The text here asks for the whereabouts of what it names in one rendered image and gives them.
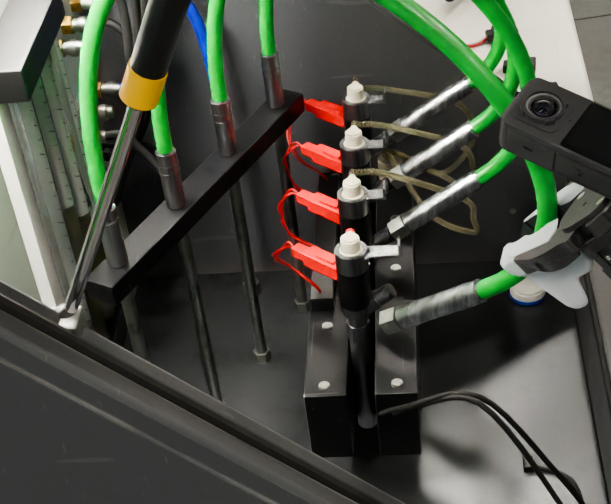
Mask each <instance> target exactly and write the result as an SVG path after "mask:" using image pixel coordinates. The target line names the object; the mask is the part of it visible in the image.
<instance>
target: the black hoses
mask: <svg viewBox="0 0 611 504"><path fill-rule="evenodd" d="M148 1H149V0H141V4H140V0H131V10H132V25H133V33H132V29H131V22H130V17H129V12H128V7H127V3H126V0H116V3H117V7H118V12H119V16H120V21H121V24H120V23H119V22H117V21H115V20H113V19H111V18H108V19H107V22H106V25H105V27H109V28H111V29H113V30H114V31H116V32H117V33H118V34H120V35H121V36H122V37H123V40H124V50H125V59H126V67H127V64H128V61H129V59H130V58H131V56H132V53H133V49H134V46H135V43H136V40H137V36H138V33H139V30H140V27H141V23H142V20H143V17H144V14H145V10H146V7H147V4H148ZM150 118H151V110H148V111H143V115H142V118H141V121H140V122H139V125H138V128H137V132H136V135H135V138H134V141H133V144H132V147H131V150H130V153H129V156H128V159H127V162H126V165H125V168H124V171H123V174H122V177H121V181H120V184H119V187H118V190H117V193H116V196H115V199H114V202H113V203H115V205H116V207H117V206H118V205H119V203H120V202H121V200H122V198H123V194H124V191H125V187H126V183H127V179H128V176H129V173H130V169H131V165H132V162H133V158H134V157H135V155H136V154H137V152H138V153H139V154H140V155H141V156H142V157H143V158H144V159H145V160H146V161H147V162H148V163H149V164H150V165H151V166H152V167H153V168H154V169H155V170H156V171H157V172H158V173H159V168H158V166H157V159H156V158H155V157H156V154H155V151H156V149H157V147H156V146H154V145H152V144H149V143H146V142H142V141H143V138H144V136H145V133H146V130H147V127H148V124H149V121H150ZM118 133H119V130H110V131H106V132H105V139H106V140H107V142H106V143H102V144H101V146H102V151H104V150H105V148H114V146H115V143H116V140H111V139H117V137H118ZM152 154H153V155H154V156H155V157H154V156H153V155H152ZM111 156H112V154H111V153H103V159H104V161H108V162H110V159H111Z"/></svg>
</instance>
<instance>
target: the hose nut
mask: <svg viewBox="0 0 611 504"><path fill-rule="evenodd" d="M397 307H398V306H395V307H392V308H389V309H386V310H384V311H381V312H380V316H379V325H380V327H381V328H382V329H383V330H384V332H385V333H386V334H387V335H390V334H393V333H396V332H399V331H402V330H405V329H409V328H410V327H409V328H403V327H401V326H400V325H399V324H398V322H397V320H396V317H395V313H396V309H397Z"/></svg>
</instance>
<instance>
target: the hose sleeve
mask: <svg viewBox="0 0 611 504"><path fill-rule="evenodd" d="M480 280H481V279H475V280H473V281H470V282H465V283H462V284H461V285H456V286H454V287H453V288H450V289H447V290H444V291H441V292H438V293H435V294H433V295H430V296H427V297H424V298H419V299H416V300H415V301H411V302H408V303H407V304H404V305H401V306H398V307H397V309H396V313H395V317H396V320H397V322H398V324H399V325H400V326H401V327H403V328H409V327H412V326H417V325H420V324H422V323H426V322H429V321H430V320H433V319H436V318H439V317H442V316H445V315H448V314H451V313H454V312H457V311H460V310H465V309H468V308H469V307H470V308H471V307H474V306H476V305H478V304H481V303H484V302H486V301H487V300H488V298H487V299H482V298H481V297H480V296H479V295H478V293H477V289H476V286H477V283H478V282H479V281H480Z"/></svg>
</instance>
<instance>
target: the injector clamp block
mask: <svg viewBox="0 0 611 504"><path fill-rule="evenodd" d="M412 207H414V204H413V196H412V195H411V194H410V192H409V191H408V189H407V187H406V186H405V185H404V186H402V187H401V188H399V189H396V188H394V189H392V190H391V191H389V192H388V193H386V200H379V201H376V233H378V232H379V231H381V230H383V229H384V228H386V227H388V226H387V223H389V222H390V221H391V220H393V219H395V218H396V217H398V216H399V215H401V214H403V213H405V212H407V211H409V210H410V209H412ZM400 246H401V257H396V258H376V264H375V289H376V290H377V289H379V288H380V287H382V286H384V285H385V284H387V283H389V284H391V285H392V286H393V287H394V288H395V290H396V297H395V298H394V299H392V300H390V301H389V302H387V303H385V305H384V306H382V307H381V308H379V309H378V310H376V311H374V312H373V315H374V326H375V362H373V363H372V368H373V379H374V396H375V406H376V417H377V428H378V439H379V450H380V455H381V456H390V455H420V454H421V453H422V442H421V411H422V408H420V409H416V410H411V411H405V412H402V413H400V414H398V415H396V416H393V415H392V413H390V414H387V415H384V416H379V415H378V413H379V412H380V411H381V410H384V409H387V408H390V407H395V406H399V405H404V404H407V403H411V402H414V401H417V400H419V399H422V396H421V366H420V340H419V325H417V326H412V327H410V328H409V329H405V330H402V331H399V332H396V333H393V334H390V335H387V334H386V333H385V332H384V330H383V329H382V328H381V327H380V325H379V316H380V312H381V311H384V310H386V309H389V308H392V307H395V306H399V305H402V304H403V305H404V304H407V303H408V302H411V301H415V300H416V299H417V282H416V250H415V231H413V232H412V233H411V234H409V235H408V236H406V237H404V238H403V239H401V240H400ZM346 321H347V317H345V316H344V315H343V313H342V306H341V304H340V299H339V289H338V281H336V287H335V308H334V310H322V311H312V309H311V303H310V314H309V328H308V342H307V357H306V371H305V385H304V403H305V410H306V417H307V424H308V431H309V438H310V445H311V452H313V453H315V454H317V455H319V456H320V457H322V458H325V457H352V456H353V454H354V416H355V415H358V414H357V405H356V395H355V386H354V376H353V367H352V358H351V348H350V339H349V338H348V336H347V326H346Z"/></svg>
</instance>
